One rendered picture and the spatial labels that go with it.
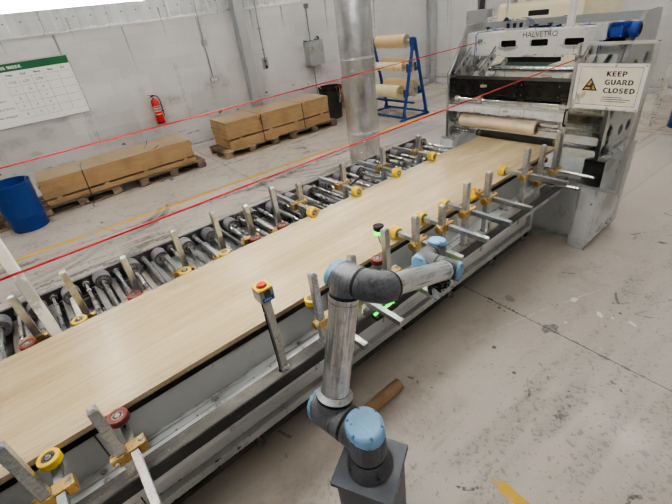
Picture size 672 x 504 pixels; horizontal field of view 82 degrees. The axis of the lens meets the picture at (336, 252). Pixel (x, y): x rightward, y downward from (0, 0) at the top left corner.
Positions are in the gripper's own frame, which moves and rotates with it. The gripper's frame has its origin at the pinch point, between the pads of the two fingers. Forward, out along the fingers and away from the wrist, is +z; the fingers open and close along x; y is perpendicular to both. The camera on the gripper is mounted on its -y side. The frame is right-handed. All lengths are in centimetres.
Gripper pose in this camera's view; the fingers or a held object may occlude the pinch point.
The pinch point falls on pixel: (434, 297)
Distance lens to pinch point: 216.1
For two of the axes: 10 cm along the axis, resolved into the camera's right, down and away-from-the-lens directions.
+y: 6.3, 3.2, -7.1
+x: 7.6, -4.2, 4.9
